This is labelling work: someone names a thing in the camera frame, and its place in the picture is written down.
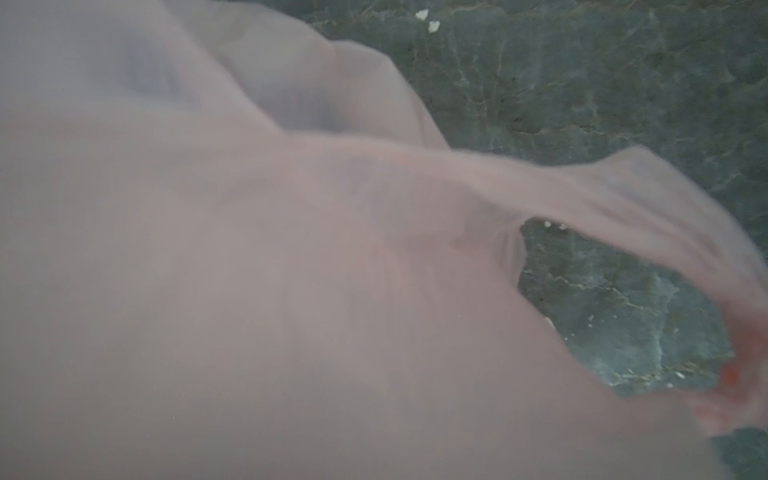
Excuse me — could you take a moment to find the pink printed plastic bag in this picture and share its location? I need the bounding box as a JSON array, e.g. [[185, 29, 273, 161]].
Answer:
[[1, 1, 767, 479]]

